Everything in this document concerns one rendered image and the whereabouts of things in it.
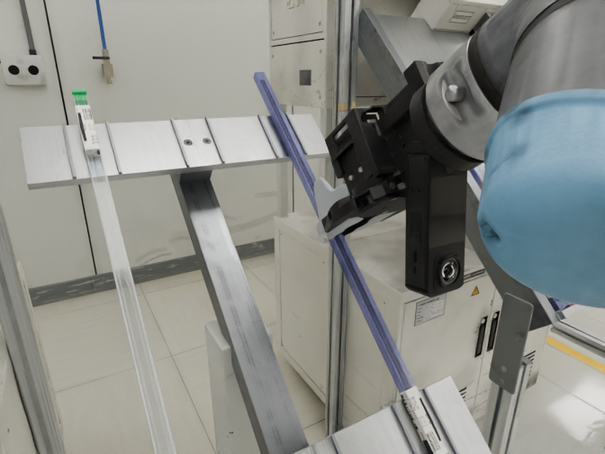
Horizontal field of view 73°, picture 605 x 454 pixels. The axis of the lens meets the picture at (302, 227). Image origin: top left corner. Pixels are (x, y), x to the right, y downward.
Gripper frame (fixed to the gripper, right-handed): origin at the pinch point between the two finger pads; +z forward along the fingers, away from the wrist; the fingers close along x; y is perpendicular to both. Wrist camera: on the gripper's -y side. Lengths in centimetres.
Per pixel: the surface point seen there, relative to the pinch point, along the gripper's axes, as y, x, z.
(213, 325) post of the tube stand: -5.3, 13.0, 9.9
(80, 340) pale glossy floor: 14, 30, 171
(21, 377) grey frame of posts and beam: -2, 37, 57
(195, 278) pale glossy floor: 34, -31, 196
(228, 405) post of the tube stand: -14.1, 13.5, 10.6
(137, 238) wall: 62, -5, 190
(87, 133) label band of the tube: 16.3, 22.1, 3.6
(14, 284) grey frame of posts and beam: 13, 35, 46
